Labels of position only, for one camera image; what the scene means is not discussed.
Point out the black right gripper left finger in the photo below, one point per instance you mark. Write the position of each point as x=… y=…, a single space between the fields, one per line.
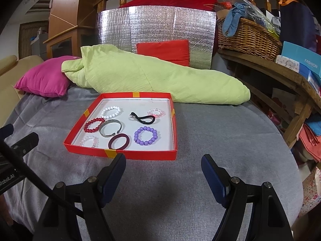
x=58 y=220

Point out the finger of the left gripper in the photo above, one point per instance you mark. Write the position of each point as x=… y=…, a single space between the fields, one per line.
x=6 y=131
x=26 y=144

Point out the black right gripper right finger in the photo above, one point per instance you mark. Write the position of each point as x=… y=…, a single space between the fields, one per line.
x=268 y=219

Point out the silver metal bangle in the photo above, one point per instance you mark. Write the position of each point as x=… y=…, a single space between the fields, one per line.
x=110 y=128

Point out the person's left hand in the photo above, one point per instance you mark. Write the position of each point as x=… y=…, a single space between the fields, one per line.
x=4 y=210

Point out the beige sofa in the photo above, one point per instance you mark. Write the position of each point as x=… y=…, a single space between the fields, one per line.
x=12 y=69

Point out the magenta pillow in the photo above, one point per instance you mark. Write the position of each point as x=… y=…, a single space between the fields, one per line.
x=46 y=79

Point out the light green folded duvet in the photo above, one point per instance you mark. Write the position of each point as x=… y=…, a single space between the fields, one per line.
x=107 y=69

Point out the red shallow box lid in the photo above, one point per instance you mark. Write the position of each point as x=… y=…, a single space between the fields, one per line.
x=148 y=133

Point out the wooden cabinet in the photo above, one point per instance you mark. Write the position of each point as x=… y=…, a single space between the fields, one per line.
x=72 y=24

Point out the wooden side shelf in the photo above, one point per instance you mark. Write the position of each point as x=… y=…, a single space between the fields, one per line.
x=262 y=76

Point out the silver foil insulation panel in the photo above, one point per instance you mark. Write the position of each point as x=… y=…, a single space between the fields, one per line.
x=126 y=27

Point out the blue fashion box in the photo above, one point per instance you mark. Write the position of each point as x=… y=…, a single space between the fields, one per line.
x=303 y=55

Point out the red cushion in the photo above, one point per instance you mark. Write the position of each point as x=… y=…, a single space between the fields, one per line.
x=175 y=51

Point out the wicker basket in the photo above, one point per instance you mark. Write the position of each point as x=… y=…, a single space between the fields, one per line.
x=250 y=38

